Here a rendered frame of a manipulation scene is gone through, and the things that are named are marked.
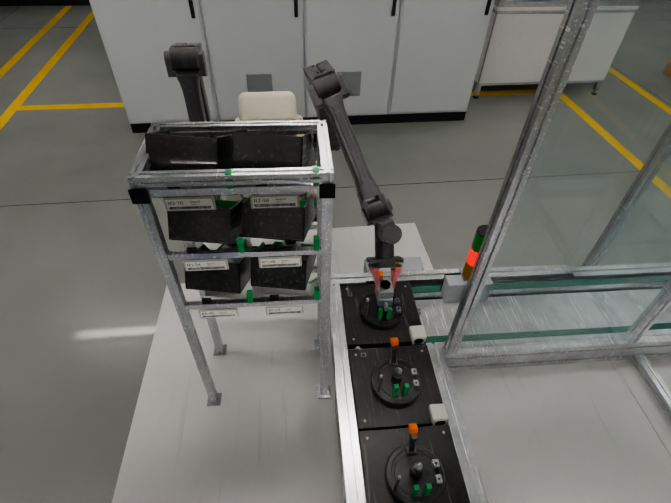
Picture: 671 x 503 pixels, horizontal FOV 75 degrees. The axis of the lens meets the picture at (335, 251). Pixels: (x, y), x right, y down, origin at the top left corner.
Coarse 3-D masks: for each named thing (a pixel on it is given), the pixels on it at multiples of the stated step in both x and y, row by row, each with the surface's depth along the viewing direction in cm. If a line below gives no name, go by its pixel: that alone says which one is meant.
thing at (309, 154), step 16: (240, 144) 79; (256, 144) 78; (272, 144) 78; (288, 144) 78; (304, 144) 80; (240, 160) 80; (256, 160) 79; (272, 160) 79; (288, 160) 79; (304, 160) 82
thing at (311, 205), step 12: (300, 204) 117; (312, 204) 102; (252, 216) 90; (264, 216) 90; (276, 216) 90; (288, 216) 90; (300, 216) 89; (312, 216) 104; (252, 228) 91; (264, 228) 91; (276, 228) 91; (288, 228) 90; (300, 228) 90; (288, 240) 91; (300, 240) 91
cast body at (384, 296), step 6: (384, 282) 131; (390, 282) 133; (384, 288) 131; (390, 288) 131; (378, 294) 132; (384, 294) 131; (390, 294) 131; (378, 300) 132; (384, 300) 132; (390, 300) 132; (384, 306) 132
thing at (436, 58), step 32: (416, 0) 353; (448, 0) 356; (480, 0) 359; (416, 32) 370; (448, 32) 373; (480, 32) 377; (416, 64) 389; (448, 64) 393; (416, 96) 411; (448, 96) 415
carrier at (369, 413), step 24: (360, 360) 128; (384, 360) 126; (408, 360) 128; (360, 384) 122; (384, 384) 120; (408, 384) 115; (432, 384) 123; (360, 408) 117; (384, 408) 117; (408, 408) 117; (432, 408) 116
